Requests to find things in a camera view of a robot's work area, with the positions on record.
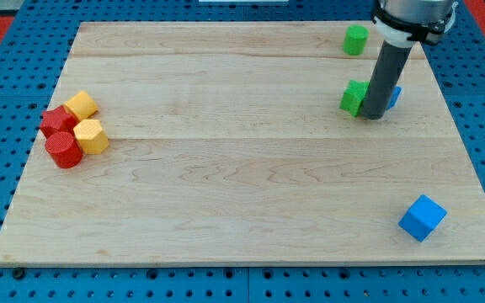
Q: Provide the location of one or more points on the green star block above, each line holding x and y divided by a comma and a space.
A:
353, 97

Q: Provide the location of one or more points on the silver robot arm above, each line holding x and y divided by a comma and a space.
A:
403, 23

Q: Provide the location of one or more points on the red star block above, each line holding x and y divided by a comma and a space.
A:
57, 120

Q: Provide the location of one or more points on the wooden board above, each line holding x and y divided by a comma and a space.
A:
227, 147

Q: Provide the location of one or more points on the yellow hexagon block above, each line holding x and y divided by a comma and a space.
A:
91, 137

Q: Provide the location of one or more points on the green cylinder block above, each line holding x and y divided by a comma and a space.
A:
355, 39

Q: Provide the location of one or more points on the small blue block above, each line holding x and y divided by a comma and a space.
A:
396, 93

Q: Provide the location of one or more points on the yellow cylinder block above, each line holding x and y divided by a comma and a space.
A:
81, 106

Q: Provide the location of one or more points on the red cylinder block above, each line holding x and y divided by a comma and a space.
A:
64, 150

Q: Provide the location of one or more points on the blue cube block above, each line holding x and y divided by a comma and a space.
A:
422, 217

